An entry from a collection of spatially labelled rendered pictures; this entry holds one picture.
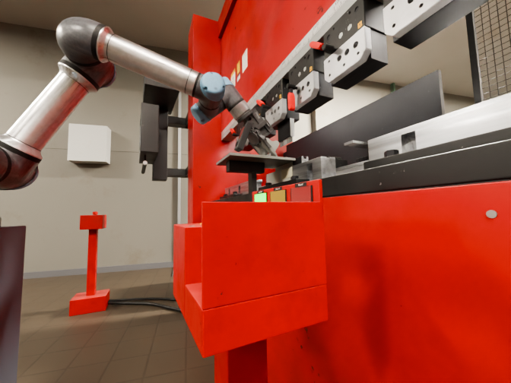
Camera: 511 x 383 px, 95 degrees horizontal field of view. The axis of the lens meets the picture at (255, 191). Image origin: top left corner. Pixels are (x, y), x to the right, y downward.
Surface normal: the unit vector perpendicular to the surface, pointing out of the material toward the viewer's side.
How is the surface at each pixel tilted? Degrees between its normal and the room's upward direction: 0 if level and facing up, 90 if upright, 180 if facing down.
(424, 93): 90
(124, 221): 90
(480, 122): 90
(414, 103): 90
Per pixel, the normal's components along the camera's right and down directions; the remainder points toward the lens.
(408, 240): -0.91, -0.01
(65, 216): 0.27, -0.09
